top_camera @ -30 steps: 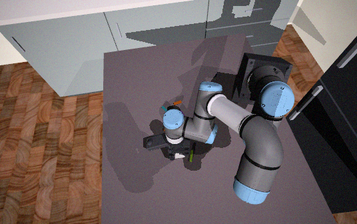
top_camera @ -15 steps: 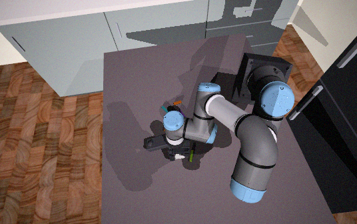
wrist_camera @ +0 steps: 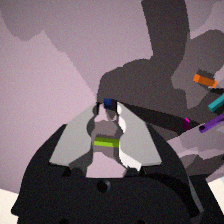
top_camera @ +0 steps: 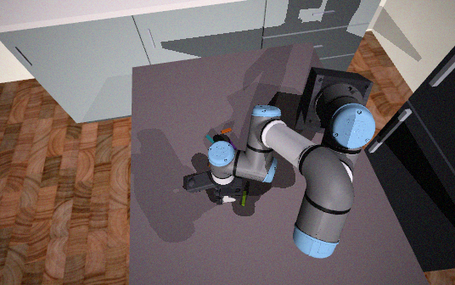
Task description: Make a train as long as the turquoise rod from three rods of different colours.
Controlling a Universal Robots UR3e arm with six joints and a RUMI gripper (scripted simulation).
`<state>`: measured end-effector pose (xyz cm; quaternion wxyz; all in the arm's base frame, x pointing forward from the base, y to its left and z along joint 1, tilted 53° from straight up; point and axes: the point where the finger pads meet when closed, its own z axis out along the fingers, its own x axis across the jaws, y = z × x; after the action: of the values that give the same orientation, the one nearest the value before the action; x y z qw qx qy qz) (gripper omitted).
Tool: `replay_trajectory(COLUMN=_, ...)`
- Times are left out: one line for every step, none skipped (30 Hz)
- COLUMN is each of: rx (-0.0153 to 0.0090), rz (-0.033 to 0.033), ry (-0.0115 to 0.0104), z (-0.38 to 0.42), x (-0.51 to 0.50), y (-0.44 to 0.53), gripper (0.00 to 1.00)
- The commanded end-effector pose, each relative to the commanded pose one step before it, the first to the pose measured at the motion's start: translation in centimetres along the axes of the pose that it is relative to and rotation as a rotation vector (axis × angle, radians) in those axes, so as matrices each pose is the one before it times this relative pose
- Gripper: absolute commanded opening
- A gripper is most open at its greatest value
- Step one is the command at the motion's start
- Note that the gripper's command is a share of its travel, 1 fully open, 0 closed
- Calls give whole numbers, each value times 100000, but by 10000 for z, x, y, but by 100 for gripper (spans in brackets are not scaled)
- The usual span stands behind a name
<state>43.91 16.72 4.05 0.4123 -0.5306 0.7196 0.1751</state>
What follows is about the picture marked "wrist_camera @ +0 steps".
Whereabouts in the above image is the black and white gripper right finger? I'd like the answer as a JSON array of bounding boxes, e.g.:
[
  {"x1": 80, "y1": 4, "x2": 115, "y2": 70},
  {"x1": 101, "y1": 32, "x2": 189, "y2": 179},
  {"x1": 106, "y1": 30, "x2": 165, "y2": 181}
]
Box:
[{"x1": 116, "y1": 102, "x2": 200, "y2": 218}]

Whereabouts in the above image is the small blue cube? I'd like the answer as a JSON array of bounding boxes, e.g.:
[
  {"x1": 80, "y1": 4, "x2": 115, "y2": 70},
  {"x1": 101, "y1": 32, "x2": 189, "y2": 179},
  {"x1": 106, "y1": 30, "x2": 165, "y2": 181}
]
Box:
[{"x1": 104, "y1": 98, "x2": 111, "y2": 108}]

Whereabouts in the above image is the orange rod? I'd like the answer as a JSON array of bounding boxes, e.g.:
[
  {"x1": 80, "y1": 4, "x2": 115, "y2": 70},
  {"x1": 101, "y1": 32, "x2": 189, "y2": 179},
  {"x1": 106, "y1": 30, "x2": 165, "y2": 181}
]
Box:
[{"x1": 193, "y1": 74, "x2": 217, "y2": 88}]

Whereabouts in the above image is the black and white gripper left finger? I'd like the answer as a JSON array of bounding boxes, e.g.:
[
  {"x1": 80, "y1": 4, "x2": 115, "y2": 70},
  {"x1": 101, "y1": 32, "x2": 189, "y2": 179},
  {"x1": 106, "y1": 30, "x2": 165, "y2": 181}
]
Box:
[{"x1": 11, "y1": 102, "x2": 100, "y2": 216}]

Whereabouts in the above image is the purple rod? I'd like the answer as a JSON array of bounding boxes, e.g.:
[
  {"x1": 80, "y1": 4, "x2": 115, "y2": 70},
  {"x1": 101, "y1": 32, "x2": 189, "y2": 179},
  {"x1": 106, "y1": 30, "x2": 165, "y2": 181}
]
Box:
[{"x1": 199, "y1": 114, "x2": 224, "y2": 133}]

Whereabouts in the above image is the lime green rod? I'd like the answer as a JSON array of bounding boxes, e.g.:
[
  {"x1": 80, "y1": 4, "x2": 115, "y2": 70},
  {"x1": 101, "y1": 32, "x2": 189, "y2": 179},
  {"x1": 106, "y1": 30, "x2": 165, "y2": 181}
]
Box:
[{"x1": 94, "y1": 137, "x2": 119, "y2": 147}]

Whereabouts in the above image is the short magenta rod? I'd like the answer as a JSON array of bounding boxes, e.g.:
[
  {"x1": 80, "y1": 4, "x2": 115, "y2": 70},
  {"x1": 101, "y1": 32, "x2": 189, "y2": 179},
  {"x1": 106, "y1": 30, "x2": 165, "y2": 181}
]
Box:
[{"x1": 182, "y1": 118, "x2": 190, "y2": 131}]

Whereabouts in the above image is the turquoise rod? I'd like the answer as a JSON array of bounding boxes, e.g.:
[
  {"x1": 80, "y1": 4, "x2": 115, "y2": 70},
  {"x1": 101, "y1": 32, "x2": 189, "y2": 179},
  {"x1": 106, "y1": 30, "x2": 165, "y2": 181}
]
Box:
[{"x1": 208, "y1": 94, "x2": 224, "y2": 112}]

